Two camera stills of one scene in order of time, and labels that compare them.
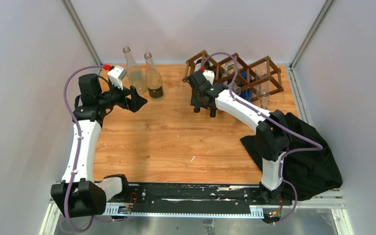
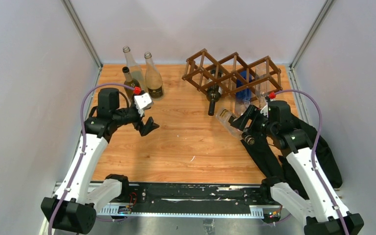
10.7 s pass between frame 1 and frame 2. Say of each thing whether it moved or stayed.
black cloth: stayed
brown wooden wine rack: stayed
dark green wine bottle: moved
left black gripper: moved
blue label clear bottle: stayed
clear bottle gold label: moved
